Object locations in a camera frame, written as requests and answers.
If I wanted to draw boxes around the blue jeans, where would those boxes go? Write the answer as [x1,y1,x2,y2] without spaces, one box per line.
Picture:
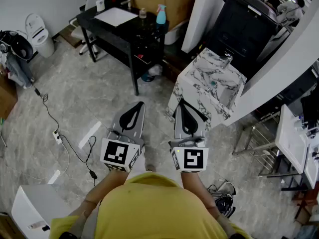
[5,53,35,90]

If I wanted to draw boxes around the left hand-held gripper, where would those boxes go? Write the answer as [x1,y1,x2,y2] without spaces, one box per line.
[100,101,146,173]

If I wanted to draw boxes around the white countertop basin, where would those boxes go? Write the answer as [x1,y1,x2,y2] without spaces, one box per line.
[275,104,319,189]

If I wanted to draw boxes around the black copier machine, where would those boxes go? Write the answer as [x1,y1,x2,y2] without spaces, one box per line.
[208,0,280,72]

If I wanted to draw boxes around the person's white shorts legs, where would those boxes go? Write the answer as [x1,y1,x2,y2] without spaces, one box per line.
[126,147,183,185]

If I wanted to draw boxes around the teal and pink spray bottle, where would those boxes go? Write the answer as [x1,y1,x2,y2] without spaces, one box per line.
[156,4,167,25]

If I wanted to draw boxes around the person's yellow shirt torso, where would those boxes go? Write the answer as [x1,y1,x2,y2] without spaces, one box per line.
[49,172,251,239]

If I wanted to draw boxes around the black helmet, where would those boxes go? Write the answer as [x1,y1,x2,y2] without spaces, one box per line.
[0,30,34,61]

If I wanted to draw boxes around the person's left forearm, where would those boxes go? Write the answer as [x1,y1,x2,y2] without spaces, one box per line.
[74,169,130,234]

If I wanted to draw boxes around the person's right forearm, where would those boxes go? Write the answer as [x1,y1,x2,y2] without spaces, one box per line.
[180,172,226,224]

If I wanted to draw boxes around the large cardboard box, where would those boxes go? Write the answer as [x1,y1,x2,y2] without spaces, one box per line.
[128,0,197,31]

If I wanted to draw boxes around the marble sink basin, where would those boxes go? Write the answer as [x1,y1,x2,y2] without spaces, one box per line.
[165,47,248,132]

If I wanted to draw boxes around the clear plastic bag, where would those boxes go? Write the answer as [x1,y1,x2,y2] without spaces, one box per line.
[148,64,163,77]

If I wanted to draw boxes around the white power strip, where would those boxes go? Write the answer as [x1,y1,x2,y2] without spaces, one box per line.
[52,130,63,145]

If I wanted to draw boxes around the black power cable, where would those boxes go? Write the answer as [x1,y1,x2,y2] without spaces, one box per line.
[33,87,98,187]

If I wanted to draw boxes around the metal rack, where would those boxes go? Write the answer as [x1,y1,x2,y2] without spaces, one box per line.
[232,113,283,177]

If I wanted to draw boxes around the small cardboard box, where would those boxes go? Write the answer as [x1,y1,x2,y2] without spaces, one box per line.
[0,66,18,120]

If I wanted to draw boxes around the white office chair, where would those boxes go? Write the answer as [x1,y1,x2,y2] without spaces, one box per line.
[69,0,107,56]

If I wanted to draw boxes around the chrome sink faucet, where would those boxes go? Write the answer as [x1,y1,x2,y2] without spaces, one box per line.
[220,53,234,70]

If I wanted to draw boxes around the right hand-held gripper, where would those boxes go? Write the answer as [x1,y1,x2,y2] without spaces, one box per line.
[168,99,209,173]

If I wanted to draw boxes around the bundle of black cables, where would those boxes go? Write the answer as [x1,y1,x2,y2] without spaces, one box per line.
[206,180,237,219]

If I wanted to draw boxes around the white cabinet box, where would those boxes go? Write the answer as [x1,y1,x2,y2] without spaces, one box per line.
[10,184,73,239]

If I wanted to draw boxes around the black table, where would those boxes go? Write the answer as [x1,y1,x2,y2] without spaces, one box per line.
[76,5,170,96]

